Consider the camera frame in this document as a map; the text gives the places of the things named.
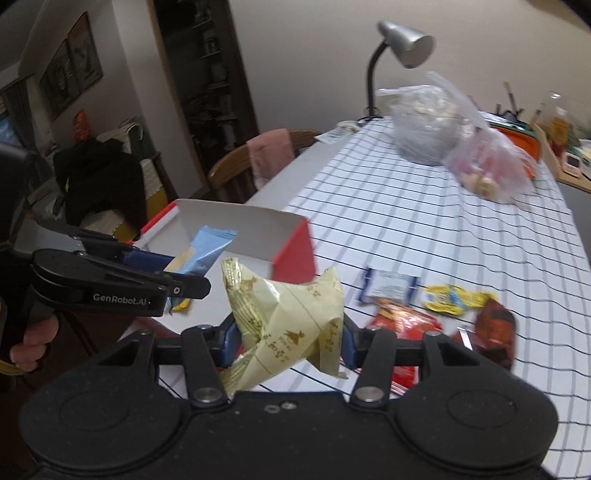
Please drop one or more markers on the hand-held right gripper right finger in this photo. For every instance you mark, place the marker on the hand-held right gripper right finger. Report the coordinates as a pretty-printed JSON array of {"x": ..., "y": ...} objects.
[{"x": 348, "y": 344}]

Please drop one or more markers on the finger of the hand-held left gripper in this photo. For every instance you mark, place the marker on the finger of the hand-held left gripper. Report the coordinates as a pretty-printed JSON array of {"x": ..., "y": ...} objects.
[
  {"x": 152, "y": 259},
  {"x": 184, "y": 287}
]

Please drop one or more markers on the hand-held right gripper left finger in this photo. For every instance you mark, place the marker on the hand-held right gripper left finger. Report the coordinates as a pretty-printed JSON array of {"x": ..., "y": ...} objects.
[{"x": 229, "y": 342}]

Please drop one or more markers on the red noodle snack packet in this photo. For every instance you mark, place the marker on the red noodle snack packet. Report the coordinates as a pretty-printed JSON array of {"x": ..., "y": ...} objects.
[{"x": 406, "y": 323}]

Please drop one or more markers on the cream patterned snack packet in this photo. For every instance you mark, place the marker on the cream patterned snack packet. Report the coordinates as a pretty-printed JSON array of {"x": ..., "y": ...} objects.
[{"x": 288, "y": 323}]

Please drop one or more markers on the white and blue snack packet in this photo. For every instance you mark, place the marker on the white and blue snack packet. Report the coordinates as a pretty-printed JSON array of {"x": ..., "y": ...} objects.
[{"x": 388, "y": 285}]

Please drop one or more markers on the red and white cardboard box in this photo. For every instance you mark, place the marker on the red and white cardboard box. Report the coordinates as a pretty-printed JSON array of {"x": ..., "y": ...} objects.
[{"x": 244, "y": 230}]

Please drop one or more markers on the person's left hand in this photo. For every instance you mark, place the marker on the person's left hand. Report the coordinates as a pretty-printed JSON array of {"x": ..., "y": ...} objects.
[{"x": 32, "y": 344}]

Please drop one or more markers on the armchair with cream cover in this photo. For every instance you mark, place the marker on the armchair with cream cover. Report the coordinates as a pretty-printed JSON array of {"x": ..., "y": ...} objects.
[{"x": 154, "y": 184}]

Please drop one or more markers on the black jacket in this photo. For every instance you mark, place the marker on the black jacket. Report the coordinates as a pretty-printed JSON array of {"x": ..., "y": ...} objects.
[{"x": 104, "y": 184}]

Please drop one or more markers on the yellow jelly cup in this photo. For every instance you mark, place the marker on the yellow jelly cup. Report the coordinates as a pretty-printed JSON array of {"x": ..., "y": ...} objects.
[{"x": 450, "y": 299}]

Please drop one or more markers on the wooden chair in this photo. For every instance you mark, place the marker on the wooden chair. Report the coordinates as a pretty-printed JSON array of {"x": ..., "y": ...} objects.
[{"x": 233, "y": 168}]

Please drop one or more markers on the white checkered tablecloth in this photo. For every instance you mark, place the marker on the white checkered tablecloth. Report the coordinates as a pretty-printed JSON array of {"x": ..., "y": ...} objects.
[{"x": 415, "y": 230}]

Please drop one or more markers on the reddish brown snack packet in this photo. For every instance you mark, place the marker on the reddish brown snack packet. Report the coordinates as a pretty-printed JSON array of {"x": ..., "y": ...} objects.
[{"x": 496, "y": 330}]

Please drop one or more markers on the red hanging ornament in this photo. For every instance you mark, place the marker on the red hanging ornament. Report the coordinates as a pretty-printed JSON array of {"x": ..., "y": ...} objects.
[{"x": 81, "y": 125}]

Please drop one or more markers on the pink cloth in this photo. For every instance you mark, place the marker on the pink cloth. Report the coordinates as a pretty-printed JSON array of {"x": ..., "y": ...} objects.
[{"x": 270, "y": 154}]

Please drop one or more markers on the grey curtain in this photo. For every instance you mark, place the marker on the grey curtain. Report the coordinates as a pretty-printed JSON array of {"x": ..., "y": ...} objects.
[{"x": 14, "y": 115}]

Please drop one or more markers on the dark wooden bookshelf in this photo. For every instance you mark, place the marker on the dark wooden bookshelf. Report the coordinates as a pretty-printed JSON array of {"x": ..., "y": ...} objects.
[{"x": 207, "y": 83}]

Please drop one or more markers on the small papers and packet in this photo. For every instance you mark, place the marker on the small papers and packet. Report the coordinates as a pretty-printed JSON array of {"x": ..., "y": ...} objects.
[{"x": 339, "y": 133}]

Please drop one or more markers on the small clear bag of sweets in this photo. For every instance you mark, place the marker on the small clear bag of sweets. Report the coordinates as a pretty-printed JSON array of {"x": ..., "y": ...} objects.
[{"x": 491, "y": 166}]

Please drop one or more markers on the large clear plastic bag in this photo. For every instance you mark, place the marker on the large clear plastic bag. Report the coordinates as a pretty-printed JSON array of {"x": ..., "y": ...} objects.
[{"x": 427, "y": 124}]

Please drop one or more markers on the orange container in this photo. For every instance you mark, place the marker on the orange container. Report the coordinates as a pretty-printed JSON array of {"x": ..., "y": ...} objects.
[{"x": 521, "y": 138}]

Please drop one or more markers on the wooden tray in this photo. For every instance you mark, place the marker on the wooden tray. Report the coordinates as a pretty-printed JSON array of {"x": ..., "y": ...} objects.
[{"x": 570, "y": 177}]

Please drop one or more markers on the small white device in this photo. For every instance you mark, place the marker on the small white device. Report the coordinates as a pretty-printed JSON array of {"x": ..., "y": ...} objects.
[{"x": 572, "y": 165}]

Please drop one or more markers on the brushes in holder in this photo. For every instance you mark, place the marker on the brushes in holder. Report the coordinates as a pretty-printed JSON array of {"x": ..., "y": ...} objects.
[{"x": 510, "y": 104}]

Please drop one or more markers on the silver desk lamp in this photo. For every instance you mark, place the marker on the silver desk lamp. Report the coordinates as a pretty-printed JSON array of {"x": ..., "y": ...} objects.
[{"x": 408, "y": 41}]

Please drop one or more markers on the framed wall pictures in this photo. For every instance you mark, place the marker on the framed wall pictures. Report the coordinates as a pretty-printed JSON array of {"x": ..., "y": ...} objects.
[{"x": 69, "y": 69}]

